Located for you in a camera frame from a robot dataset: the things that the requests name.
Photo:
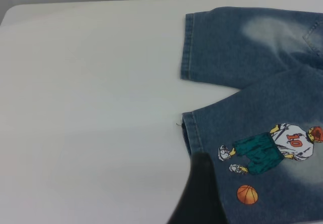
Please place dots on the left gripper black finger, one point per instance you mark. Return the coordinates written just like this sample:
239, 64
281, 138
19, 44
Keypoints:
199, 196

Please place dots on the blue denim shorts basketball print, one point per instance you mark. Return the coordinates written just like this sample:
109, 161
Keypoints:
227, 57

